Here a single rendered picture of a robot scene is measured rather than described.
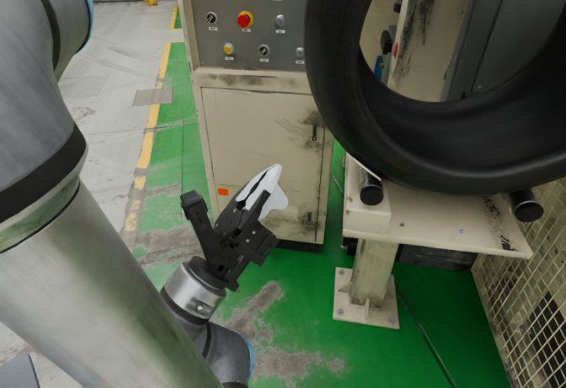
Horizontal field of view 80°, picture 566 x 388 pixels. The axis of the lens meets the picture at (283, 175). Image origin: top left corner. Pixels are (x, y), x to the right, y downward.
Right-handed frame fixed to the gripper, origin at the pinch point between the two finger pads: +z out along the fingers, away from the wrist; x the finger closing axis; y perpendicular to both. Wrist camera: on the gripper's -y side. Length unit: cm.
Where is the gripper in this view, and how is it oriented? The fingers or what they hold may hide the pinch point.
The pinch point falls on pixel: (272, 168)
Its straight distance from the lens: 55.6
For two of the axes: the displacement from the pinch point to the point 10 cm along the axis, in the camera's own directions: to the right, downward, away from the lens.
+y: 6.7, 5.7, 4.8
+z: 5.9, -8.0, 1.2
